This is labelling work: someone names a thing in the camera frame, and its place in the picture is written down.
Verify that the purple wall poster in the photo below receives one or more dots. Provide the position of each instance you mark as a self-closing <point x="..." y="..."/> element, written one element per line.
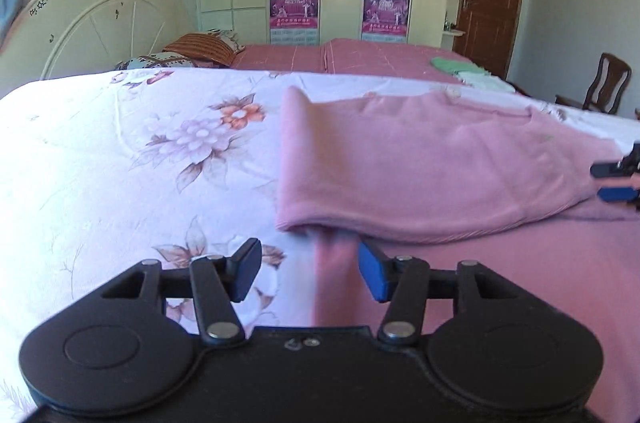
<point x="295" y="8"/>
<point x="386" y="10"/>

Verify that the wooden chair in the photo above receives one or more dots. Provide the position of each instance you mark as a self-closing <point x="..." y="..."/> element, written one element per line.
<point x="607" y="83"/>

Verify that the cream round headboard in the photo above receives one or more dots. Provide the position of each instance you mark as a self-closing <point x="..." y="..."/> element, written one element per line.
<point x="100" y="18"/>

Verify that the blue floral pillow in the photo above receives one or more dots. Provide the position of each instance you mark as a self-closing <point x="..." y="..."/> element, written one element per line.
<point x="150" y="61"/>

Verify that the pink knit sweater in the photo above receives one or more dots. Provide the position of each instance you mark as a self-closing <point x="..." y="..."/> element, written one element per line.
<point x="425" y="163"/>

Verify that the white printed pillow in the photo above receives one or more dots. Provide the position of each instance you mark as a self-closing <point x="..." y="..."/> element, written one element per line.
<point x="231" y="39"/>

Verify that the white floral bed sheet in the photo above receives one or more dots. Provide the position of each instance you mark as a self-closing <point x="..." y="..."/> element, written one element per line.
<point x="100" y="163"/>

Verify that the orange striped pillow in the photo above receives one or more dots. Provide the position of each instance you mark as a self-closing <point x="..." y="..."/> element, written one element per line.
<point x="200" y="47"/>

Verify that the white folded cloth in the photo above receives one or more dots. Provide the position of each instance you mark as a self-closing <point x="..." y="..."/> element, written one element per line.
<point x="485" y="82"/>

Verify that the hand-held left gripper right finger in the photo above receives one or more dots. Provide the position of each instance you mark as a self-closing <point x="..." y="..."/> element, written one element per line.
<point x="372" y="273"/>

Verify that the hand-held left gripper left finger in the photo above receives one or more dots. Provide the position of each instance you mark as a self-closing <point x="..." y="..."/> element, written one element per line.
<point x="247" y="268"/>

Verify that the small shelf items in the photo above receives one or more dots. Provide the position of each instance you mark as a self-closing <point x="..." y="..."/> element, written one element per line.
<point x="450" y="25"/>

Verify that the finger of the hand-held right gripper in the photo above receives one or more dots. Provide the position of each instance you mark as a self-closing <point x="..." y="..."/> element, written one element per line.
<point x="616" y="194"/>
<point x="607" y="168"/>

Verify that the green folded cloth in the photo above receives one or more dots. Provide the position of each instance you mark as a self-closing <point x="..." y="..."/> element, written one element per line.
<point x="450" y="65"/>

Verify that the pink checked bed sheet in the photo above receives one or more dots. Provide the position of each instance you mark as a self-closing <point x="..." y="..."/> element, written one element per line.
<point x="375" y="58"/>

